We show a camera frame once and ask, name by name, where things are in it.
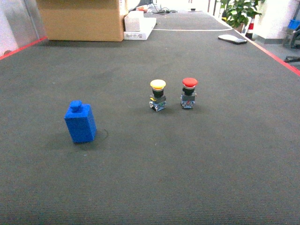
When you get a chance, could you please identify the flat white box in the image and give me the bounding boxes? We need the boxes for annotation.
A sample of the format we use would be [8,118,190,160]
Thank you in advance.
[124,18,157,41]

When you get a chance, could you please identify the yellow mushroom push button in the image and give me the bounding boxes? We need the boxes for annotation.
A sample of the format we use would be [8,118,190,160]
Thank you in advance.
[149,79,166,112]

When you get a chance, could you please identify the red white traffic cone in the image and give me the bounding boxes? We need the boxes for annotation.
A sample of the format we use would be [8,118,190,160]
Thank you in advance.
[245,18,255,40]

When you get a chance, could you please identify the red conveyor side frame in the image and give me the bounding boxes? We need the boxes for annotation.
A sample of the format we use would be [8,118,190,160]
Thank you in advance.
[212,14,300,77]

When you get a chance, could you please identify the small white box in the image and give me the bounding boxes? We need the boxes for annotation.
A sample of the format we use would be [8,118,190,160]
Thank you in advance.
[124,11,144,32]

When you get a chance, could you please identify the large cardboard box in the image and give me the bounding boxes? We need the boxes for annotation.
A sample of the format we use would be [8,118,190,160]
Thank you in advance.
[36,0,128,42]

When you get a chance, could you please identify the orange device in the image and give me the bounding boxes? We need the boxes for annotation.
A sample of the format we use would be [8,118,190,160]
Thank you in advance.
[136,5,148,13]

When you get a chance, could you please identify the potted green plant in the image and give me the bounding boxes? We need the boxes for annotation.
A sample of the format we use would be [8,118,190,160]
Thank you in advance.
[218,0,264,33]

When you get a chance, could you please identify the blue block part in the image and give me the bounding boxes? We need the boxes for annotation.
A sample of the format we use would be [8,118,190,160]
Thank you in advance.
[64,100,97,143]

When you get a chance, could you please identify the red mushroom push button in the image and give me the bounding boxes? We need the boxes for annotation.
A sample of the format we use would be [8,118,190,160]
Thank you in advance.
[180,77,198,109]

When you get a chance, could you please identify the black and white phone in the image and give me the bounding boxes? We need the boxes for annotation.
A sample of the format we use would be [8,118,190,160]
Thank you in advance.
[218,34,248,45]

